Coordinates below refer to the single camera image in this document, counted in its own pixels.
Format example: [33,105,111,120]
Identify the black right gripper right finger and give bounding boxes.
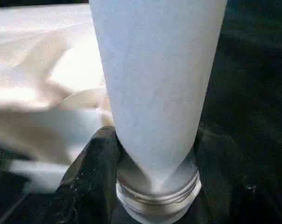
[194,127,279,224]

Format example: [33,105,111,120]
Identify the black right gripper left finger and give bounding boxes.
[54,126,123,224]

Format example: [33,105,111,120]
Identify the white plastic table leg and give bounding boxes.
[88,0,229,222]

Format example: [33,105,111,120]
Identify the white plastic table top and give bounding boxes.
[0,3,116,194]

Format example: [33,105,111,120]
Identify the black mat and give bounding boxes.
[0,0,282,224]

